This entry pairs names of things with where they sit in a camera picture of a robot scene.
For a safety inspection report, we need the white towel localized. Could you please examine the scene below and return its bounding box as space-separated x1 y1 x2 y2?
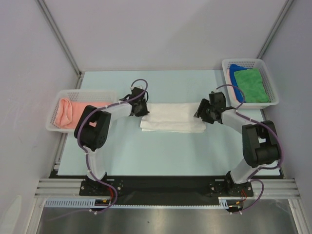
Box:
140 103 206 133

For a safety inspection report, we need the green towel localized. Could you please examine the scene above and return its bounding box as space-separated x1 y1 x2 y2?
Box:
234 68 270 103

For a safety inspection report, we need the pink terry towel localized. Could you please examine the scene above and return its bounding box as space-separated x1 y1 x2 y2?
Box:
54 98 111 130

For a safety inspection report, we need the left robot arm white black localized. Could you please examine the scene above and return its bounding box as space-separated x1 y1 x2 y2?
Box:
74 87 149 195

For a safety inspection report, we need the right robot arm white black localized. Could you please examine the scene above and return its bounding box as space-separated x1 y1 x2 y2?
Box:
194 92 282 196

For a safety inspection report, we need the white basket with towels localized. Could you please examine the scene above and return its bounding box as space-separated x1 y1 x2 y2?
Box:
221 58 279 109

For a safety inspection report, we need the light pink towel in basket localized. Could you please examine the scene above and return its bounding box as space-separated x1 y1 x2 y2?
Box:
226 69 237 101

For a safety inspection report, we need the blue towel in basket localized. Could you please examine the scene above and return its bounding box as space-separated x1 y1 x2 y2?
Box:
229 64 247 103

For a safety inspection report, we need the empty white plastic basket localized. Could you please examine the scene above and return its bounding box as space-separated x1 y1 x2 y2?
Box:
46 89 117 133

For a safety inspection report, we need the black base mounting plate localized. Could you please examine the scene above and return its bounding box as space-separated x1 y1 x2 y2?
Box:
48 170 285 206

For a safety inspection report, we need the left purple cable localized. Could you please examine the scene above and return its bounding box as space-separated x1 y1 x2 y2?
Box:
77 79 149 221

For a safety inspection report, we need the purple cable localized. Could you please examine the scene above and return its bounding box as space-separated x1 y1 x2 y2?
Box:
77 79 149 221
215 84 285 215

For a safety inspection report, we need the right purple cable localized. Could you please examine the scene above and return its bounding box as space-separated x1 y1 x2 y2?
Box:
215 84 285 215

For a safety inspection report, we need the white slotted cable duct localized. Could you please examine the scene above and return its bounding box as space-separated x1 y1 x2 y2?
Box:
44 198 231 209

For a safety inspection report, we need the right aluminium corner post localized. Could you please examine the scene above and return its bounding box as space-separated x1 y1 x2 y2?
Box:
256 0 296 59

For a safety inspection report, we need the aluminium corner post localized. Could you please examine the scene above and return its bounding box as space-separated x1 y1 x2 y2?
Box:
35 0 81 77
256 0 296 59

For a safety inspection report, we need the left aluminium corner post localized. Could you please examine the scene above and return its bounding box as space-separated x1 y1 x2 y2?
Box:
35 0 81 77

